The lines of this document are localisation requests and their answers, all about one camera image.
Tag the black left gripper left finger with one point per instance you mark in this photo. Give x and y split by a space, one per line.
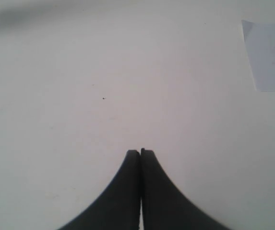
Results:
118 207

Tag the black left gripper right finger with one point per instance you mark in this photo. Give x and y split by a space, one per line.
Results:
164 206

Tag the white paper sheet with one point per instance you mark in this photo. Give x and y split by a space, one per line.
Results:
259 39

